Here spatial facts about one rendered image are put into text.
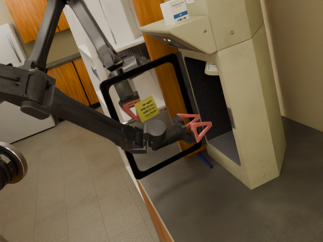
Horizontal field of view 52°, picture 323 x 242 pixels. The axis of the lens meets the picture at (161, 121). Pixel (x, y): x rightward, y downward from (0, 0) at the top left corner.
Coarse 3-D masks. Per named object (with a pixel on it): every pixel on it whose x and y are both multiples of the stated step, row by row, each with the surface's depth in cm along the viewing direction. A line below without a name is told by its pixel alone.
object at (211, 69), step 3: (207, 63) 107; (210, 63) 105; (213, 63) 103; (207, 66) 106; (210, 66) 105; (213, 66) 103; (207, 69) 106; (210, 69) 105; (213, 69) 104; (216, 69) 103; (207, 72) 107; (210, 72) 105; (213, 72) 104; (216, 72) 103
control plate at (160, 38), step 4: (152, 36) 112; (156, 36) 107; (160, 36) 102; (160, 40) 113; (164, 40) 107; (168, 40) 102; (172, 40) 97; (176, 44) 101; (180, 44) 97; (184, 48) 103; (188, 48) 98
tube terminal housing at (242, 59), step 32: (224, 0) 87; (256, 0) 101; (224, 32) 89; (256, 32) 98; (224, 64) 92; (256, 64) 95; (224, 96) 98; (256, 96) 98; (256, 128) 101; (224, 160) 120; (256, 160) 105
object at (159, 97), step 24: (144, 72) 116; (168, 72) 119; (120, 96) 114; (144, 96) 118; (168, 96) 122; (120, 120) 116; (144, 120) 120; (168, 120) 124; (192, 144) 131; (144, 168) 124
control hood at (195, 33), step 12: (156, 24) 105; (180, 24) 86; (192, 24) 86; (204, 24) 87; (168, 36) 94; (180, 36) 86; (192, 36) 87; (204, 36) 88; (180, 48) 109; (192, 48) 95; (204, 48) 89
